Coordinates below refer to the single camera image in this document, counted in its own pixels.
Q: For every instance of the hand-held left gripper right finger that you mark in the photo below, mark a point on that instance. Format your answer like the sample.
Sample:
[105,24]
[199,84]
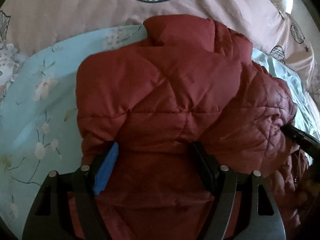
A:
[205,166]

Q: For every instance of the dark red quilted jacket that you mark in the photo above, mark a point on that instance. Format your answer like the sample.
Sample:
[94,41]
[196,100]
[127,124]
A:
[170,92]

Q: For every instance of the light blue floral bed sheet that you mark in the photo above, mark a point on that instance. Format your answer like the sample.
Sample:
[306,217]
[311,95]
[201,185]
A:
[37,120]

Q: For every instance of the white floral ruffled pillow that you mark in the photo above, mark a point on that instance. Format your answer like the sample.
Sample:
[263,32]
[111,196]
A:
[7,60]

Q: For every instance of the pink quilt with plaid hearts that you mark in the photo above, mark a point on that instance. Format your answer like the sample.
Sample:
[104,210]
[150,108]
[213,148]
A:
[75,5]

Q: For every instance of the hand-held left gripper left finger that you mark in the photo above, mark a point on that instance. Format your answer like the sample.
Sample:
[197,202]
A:
[106,170]

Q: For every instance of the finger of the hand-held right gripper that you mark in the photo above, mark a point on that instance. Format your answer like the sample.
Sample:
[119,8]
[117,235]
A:
[301,140]

